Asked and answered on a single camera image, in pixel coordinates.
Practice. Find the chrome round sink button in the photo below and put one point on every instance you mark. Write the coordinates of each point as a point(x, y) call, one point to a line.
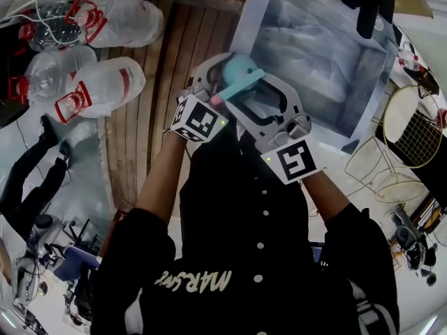
point(379, 23)

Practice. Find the person's right forearm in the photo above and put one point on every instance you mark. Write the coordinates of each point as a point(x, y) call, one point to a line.
point(328, 204)

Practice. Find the grey marbled sink cabinet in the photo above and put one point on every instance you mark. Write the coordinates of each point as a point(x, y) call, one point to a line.
point(314, 58)

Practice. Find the black steel cabinet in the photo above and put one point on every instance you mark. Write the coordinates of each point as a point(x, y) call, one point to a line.
point(8, 93)

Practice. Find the teal pink spray head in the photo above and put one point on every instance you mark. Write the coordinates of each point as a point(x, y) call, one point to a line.
point(241, 86)

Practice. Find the person's black buttoned shirt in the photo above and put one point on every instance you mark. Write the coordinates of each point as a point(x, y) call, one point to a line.
point(237, 239)

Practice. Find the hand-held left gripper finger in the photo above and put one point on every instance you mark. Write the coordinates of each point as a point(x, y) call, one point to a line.
point(204, 70)

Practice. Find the grey black machine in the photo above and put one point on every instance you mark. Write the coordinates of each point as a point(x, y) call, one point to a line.
point(406, 237)

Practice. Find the black faucet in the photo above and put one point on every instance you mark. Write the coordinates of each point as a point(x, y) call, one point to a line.
point(370, 7)

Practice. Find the black glass cabinet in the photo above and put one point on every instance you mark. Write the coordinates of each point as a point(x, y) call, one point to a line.
point(436, 173)

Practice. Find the white grey backpack device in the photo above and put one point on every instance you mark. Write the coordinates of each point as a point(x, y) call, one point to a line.
point(38, 236)

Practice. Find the dark brown bag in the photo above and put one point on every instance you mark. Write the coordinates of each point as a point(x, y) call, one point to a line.
point(427, 82)

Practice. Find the teal spray bottle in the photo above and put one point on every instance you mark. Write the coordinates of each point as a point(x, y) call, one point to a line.
point(237, 68)

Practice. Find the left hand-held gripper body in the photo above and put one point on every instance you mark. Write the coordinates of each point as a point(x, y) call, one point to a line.
point(197, 120)

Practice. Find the wooden plank platform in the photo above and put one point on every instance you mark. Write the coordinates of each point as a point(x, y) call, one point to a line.
point(167, 47)

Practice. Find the red white small jar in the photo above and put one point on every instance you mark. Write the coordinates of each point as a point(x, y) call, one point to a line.
point(443, 117)

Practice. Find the blue office chair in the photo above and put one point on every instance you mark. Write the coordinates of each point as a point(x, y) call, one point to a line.
point(77, 262)

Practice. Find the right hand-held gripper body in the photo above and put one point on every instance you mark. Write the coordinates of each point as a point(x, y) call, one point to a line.
point(293, 162)

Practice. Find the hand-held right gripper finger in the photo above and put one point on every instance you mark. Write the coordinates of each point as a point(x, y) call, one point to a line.
point(292, 100)
point(256, 127)

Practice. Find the person's left forearm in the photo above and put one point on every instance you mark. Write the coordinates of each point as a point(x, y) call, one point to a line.
point(160, 183)

